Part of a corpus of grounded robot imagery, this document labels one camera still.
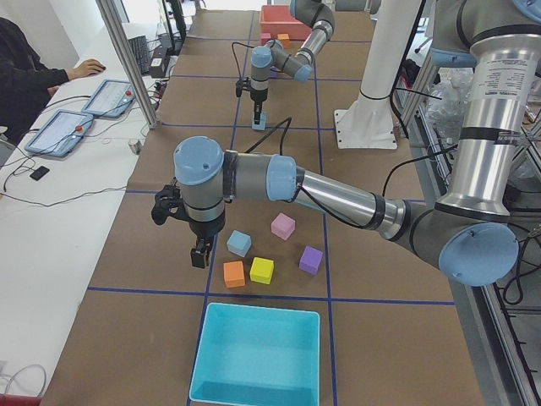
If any light blue foam block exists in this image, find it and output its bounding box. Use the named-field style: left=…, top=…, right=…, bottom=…
left=227, top=230, right=252, bottom=257

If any light pink foam block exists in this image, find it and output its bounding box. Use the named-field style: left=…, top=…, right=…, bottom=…
left=270, top=212, right=296, bottom=240

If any black keyboard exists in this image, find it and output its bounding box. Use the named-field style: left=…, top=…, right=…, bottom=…
left=128, top=36, right=151, bottom=75

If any white pedestal column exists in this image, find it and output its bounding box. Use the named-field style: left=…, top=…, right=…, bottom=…
left=334, top=0, right=424, bottom=150

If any pale blue foam block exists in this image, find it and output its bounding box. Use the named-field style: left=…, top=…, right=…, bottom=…
left=251, top=112, right=267, bottom=131

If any orange foam block near blue bin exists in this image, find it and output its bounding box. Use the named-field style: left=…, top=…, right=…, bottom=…
left=223, top=261, right=246, bottom=288

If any purple foam block near blue bin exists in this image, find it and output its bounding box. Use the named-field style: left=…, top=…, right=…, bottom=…
left=298, top=245, right=323, bottom=275

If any near teach pendant tablet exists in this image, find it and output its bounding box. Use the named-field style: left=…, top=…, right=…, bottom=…
left=25, top=109, right=94, bottom=157

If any yellow foam block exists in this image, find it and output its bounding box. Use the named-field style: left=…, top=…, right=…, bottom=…
left=249, top=257, right=275, bottom=284

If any light blue plastic bin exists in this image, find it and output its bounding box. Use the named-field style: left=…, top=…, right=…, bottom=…
left=189, top=303, right=320, bottom=405

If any orange foam block near pink bin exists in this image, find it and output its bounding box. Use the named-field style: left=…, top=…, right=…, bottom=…
left=276, top=33, right=291, bottom=49

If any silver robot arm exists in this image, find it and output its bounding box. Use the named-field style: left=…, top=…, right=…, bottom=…
left=148, top=12, right=519, bottom=291
left=235, top=1, right=335, bottom=130

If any seated person in black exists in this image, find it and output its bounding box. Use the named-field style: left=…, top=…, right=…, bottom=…
left=1, top=18, right=106, bottom=145

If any far teach pendant tablet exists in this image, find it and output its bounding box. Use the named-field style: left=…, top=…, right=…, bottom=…
left=81, top=80, right=134, bottom=118

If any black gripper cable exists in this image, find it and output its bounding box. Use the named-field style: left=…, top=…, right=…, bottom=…
left=230, top=41, right=254, bottom=85

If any aluminium frame post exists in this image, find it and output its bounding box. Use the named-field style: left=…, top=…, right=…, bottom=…
left=96, top=0, right=158, bottom=129

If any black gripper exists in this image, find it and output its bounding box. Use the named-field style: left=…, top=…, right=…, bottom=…
left=235, top=77, right=267, bottom=125
left=151, top=179, right=225, bottom=268

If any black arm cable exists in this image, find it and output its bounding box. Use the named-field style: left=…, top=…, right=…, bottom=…
left=243, top=117, right=293, bottom=154

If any teach pendant tablet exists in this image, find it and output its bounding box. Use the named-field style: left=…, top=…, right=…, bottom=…
left=25, top=109, right=94, bottom=157
left=81, top=80, right=134, bottom=118

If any small metal cylinder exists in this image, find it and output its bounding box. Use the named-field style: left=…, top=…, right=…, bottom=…
left=128, top=139, right=142, bottom=155

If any black smartphone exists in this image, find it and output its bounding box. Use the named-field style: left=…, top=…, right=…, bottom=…
left=30, top=166, right=50, bottom=181

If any pink plastic bin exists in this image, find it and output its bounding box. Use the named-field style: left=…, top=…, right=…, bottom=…
left=260, top=5, right=311, bottom=41

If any magenta foam block near bin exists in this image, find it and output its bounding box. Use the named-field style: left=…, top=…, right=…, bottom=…
left=260, top=32, right=272, bottom=46

